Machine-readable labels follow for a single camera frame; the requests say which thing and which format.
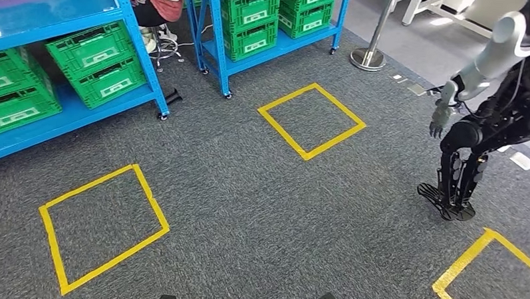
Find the person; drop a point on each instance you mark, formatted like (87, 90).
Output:
(157, 4)

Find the grey bystander robot hand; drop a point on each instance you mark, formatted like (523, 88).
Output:
(440, 117)

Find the chrome stool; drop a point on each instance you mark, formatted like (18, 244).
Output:
(163, 46)

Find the metal floor plate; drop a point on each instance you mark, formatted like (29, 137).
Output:
(417, 89)

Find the white floor label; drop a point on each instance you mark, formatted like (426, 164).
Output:
(522, 161)

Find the silver bystander robot arm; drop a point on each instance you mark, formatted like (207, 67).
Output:
(493, 59)

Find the blue metal shelf rack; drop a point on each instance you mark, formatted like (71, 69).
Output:
(268, 47)
(72, 111)

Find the black bystander humanoid robot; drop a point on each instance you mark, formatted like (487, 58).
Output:
(504, 117)

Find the yellow floor tape square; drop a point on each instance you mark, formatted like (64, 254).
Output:
(50, 233)
(309, 153)

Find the chrome stanchion base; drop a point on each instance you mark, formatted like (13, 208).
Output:
(369, 55)

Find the white furniture frame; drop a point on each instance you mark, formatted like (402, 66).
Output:
(446, 11)

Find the black floor bracket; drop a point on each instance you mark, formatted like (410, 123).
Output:
(174, 97)

